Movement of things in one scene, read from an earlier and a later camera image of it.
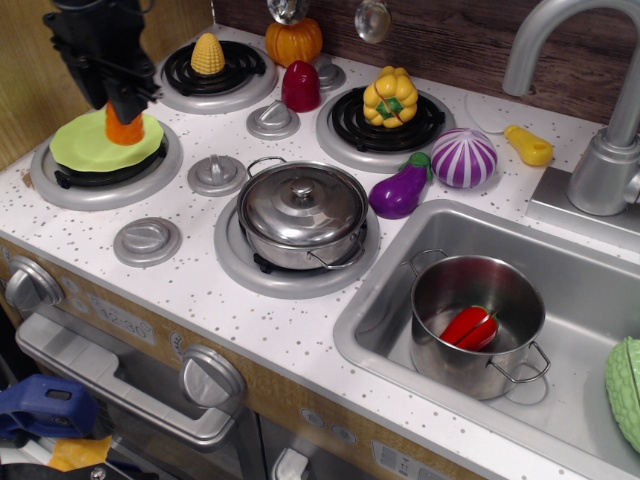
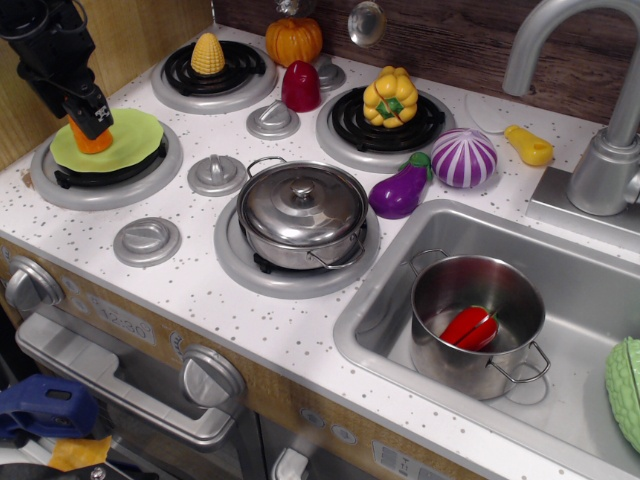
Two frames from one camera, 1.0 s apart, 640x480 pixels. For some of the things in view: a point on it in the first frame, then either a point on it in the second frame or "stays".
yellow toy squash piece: x=532 y=150 stays
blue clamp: x=76 y=407 stays
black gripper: x=102 y=39 -> x=60 y=51
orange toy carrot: x=119 y=132 -> x=94 y=146
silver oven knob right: x=209 y=379 stays
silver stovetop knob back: x=332 y=76 stays
